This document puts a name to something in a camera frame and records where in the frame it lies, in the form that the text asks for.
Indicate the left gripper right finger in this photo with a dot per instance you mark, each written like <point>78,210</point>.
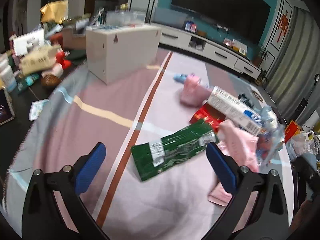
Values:
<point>269,215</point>

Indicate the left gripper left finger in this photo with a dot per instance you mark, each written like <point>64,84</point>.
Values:
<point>42,218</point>

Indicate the clear plastic bag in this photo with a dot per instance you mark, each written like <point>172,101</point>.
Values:
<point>271,138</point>

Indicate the green snack wrapper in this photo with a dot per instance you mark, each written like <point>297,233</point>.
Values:
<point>153,158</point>

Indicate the white blue carton box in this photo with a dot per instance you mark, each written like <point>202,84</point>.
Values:
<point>235,110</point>

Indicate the red snack package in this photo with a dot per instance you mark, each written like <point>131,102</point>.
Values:
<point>210,115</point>

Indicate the pink plastic bag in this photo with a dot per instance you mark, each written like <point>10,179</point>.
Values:
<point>194,92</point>

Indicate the blue quilted cloth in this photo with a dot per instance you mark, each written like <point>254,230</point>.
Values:
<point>180,78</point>

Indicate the small pink card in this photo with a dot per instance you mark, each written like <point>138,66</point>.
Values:
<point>219,196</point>

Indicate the white plastic bag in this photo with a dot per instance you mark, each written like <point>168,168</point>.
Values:
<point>300,144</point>

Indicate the red orange shopping bag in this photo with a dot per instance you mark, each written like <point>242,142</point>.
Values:
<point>291,130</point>

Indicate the grey curtain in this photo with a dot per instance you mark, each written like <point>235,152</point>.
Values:
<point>293,77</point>

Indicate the potted plant by cabinet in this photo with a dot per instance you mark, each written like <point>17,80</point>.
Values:
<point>262,78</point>

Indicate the beige snack bag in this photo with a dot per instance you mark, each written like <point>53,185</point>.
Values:
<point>41,58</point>

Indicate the white storage box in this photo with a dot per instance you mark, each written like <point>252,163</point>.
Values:
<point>114,52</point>

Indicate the red Chinese knot decoration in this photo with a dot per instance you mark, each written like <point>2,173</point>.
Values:
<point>283,25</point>

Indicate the white TV cabinet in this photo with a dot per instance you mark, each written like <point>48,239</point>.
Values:
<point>208,49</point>

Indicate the yellow paper bag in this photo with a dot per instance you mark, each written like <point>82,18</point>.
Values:
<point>54,11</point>

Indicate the clear plastic container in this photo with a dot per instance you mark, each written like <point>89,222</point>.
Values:
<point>123,18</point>

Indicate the black flat screen television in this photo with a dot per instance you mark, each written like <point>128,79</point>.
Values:
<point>246,17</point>

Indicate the grey storage bin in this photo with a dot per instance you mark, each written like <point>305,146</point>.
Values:
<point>168,17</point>

